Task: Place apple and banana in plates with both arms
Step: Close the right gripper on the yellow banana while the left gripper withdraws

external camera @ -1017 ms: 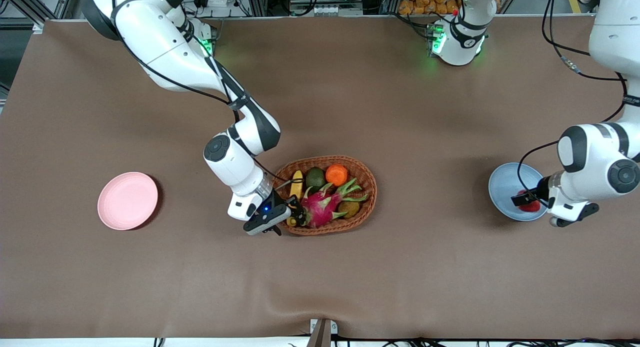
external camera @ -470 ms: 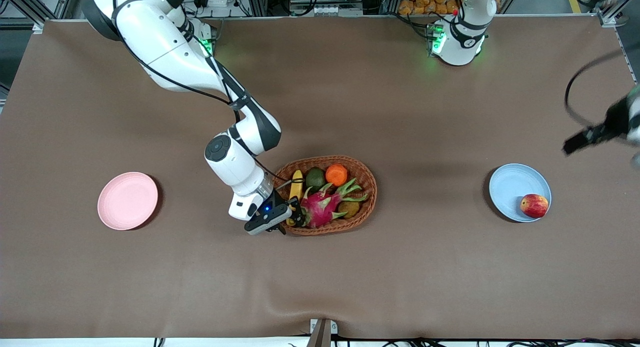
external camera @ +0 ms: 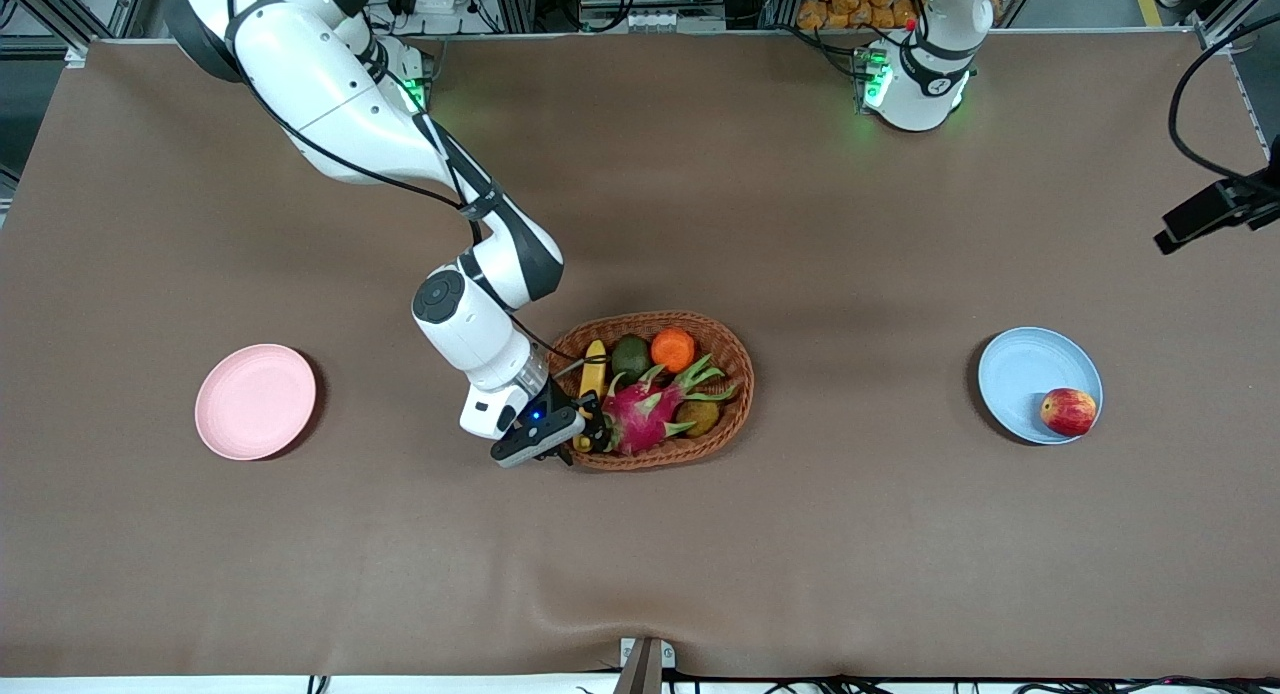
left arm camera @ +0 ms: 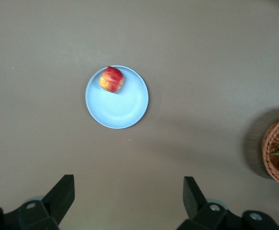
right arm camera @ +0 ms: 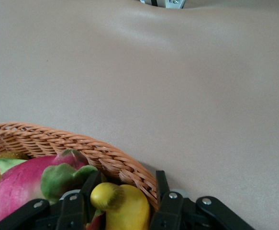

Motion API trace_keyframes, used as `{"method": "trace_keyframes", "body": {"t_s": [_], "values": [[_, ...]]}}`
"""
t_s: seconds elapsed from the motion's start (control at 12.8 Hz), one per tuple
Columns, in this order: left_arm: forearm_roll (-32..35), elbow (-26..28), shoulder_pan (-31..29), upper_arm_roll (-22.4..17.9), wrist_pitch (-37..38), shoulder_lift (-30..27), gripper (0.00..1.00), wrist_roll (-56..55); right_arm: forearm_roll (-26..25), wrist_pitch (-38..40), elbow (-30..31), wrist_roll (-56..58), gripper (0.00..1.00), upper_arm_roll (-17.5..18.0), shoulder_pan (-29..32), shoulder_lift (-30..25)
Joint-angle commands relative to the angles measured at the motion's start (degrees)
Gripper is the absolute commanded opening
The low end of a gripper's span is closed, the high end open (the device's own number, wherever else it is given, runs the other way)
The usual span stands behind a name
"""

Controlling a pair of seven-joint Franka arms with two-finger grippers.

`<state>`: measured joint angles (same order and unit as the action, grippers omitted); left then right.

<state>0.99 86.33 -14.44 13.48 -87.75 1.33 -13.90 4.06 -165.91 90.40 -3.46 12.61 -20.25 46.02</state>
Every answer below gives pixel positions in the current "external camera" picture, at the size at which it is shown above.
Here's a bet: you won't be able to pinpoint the yellow banana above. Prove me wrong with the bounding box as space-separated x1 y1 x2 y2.
572 339 609 453

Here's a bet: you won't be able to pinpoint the red apple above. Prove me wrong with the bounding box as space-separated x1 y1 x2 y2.
1040 387 1098 437

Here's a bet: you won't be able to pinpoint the pink dragon fruit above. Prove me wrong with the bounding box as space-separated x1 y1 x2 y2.
598 354 741 457

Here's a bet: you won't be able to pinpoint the brown wicker basket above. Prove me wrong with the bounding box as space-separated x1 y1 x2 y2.
545 311 756 472

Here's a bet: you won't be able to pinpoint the dark green avocado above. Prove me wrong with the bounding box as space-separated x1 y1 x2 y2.
611 334 653 380

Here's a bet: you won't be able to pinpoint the orange tangerine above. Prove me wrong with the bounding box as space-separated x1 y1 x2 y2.
651 328 697 373

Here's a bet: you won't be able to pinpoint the brown kiwi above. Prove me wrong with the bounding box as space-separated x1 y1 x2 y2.
676 398 721 438

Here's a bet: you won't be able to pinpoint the brown table mat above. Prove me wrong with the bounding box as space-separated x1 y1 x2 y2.
0 32 1280 680

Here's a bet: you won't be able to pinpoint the pink round plate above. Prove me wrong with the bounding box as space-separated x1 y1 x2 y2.
194 344 318 462

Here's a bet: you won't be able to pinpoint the light blue round plate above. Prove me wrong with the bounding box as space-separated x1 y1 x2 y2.
977 326 1104 445

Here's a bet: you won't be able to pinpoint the grey control box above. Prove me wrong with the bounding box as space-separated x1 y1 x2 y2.
578 0 728 33

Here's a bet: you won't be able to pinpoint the orange snack packets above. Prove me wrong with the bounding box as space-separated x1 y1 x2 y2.
797 0 921 30

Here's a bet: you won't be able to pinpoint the metal table clamp bracket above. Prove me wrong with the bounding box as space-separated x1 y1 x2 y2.
618 637 677 694

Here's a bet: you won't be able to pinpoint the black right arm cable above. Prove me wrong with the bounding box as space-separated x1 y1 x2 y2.
225 0 586 375

